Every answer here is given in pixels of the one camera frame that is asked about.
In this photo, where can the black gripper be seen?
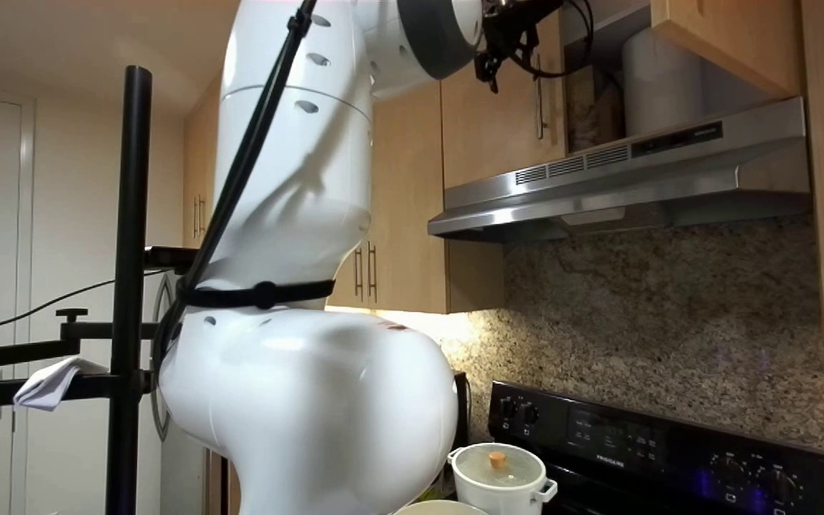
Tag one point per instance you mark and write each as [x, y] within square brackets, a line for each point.
[513, 18]

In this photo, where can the white crumpled cloth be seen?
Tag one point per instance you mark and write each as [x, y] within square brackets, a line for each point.
[44, 387]

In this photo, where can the white pot rim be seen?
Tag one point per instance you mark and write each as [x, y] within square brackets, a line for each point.
[443, 508]

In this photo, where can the silver vent duct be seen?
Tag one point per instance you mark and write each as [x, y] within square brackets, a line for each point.
[660, 86]

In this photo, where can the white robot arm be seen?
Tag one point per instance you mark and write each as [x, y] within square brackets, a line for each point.
[308, 411]

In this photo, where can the black stove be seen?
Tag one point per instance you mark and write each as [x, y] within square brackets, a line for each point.
[621, 447]

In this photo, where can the wide wooden cabinet door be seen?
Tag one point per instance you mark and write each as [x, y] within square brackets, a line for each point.
[407, 209]

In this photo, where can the narrow wooden cabinet door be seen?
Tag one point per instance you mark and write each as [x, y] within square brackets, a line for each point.
[348, 287]

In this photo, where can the black metal stand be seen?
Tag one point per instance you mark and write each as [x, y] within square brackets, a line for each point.
[131, 189]

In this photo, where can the stainless steel range hood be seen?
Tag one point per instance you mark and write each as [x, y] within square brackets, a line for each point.
[621, 172]

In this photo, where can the black rectangular appliance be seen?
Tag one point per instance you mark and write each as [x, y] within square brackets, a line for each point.
[463, 411]

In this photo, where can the white pot with lid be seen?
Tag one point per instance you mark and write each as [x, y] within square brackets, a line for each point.
[503, 487]

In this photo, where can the brown cardboard box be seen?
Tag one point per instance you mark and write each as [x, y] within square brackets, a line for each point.
[594, 111]

